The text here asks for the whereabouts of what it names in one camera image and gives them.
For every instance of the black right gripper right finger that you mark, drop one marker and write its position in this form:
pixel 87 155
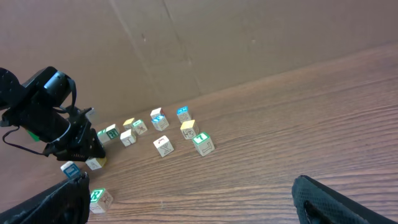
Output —
pixel 316 203

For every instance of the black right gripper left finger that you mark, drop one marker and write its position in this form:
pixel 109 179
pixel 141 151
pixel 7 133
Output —
pixel 66 202

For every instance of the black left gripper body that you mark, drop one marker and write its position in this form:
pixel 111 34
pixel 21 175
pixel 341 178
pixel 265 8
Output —
pixel 57 128

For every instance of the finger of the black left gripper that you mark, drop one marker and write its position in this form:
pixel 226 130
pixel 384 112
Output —
pixel 86 146

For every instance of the green R wooden block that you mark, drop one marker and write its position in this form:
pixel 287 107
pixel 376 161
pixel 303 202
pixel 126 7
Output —
pixel 100 200

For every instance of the green top corner block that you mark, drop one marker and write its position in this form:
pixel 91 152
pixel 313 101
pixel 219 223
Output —
pixel 103 137

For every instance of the soccer ball wooden block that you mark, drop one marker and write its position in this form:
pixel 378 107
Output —
pixel 95 163

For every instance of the white block green 2 side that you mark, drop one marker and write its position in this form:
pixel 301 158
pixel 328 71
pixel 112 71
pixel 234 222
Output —
pixel 112 131

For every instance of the white block blue side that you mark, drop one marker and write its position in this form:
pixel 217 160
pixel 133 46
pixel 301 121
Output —
pixel 70 169

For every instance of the white X wooden block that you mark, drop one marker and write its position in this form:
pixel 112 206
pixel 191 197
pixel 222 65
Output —
pixel 128 137

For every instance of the small yellow top block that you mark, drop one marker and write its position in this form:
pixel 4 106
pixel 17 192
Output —
pixel 128 124

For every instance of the green 4 wooden block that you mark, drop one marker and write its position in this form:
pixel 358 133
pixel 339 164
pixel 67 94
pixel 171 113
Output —
pixel 139 127

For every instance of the white hand picture block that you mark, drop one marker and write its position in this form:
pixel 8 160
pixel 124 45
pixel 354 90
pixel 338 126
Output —
pixel 163 145

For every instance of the blue P wooden block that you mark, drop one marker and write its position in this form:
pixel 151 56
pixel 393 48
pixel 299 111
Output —
pixel 160 122

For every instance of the white bulb picture block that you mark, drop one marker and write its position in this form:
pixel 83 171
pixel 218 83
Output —
pixel 156 112

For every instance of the blue top wooden block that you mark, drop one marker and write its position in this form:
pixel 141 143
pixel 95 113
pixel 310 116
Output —
pixel 183 114

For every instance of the yellow top wooden block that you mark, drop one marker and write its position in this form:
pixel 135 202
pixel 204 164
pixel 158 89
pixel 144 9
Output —
pixel 189 129

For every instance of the green 7 wooden block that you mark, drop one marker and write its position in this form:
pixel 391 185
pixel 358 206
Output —
pixel 203 143

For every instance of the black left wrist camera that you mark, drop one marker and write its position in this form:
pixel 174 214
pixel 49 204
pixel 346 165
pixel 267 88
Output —
pixel 54 85

